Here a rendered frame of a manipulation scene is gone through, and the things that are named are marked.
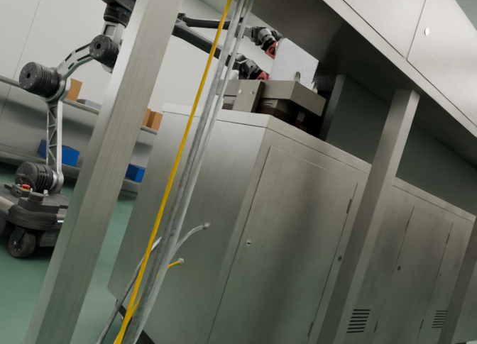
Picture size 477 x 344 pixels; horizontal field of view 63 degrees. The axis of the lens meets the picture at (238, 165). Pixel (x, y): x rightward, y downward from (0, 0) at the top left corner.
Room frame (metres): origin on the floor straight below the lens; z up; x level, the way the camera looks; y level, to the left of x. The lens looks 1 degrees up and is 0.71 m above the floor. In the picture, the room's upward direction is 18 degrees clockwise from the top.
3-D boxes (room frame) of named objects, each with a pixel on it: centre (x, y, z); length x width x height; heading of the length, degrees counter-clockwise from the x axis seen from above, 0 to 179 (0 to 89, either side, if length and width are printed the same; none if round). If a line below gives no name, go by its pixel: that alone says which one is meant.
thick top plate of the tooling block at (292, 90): (1.36, -0.02, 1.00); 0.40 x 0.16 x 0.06; 40
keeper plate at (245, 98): (1.29, 0.04, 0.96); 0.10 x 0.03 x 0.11; 40
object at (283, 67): (1.47, -0.09, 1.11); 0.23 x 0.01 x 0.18; 40
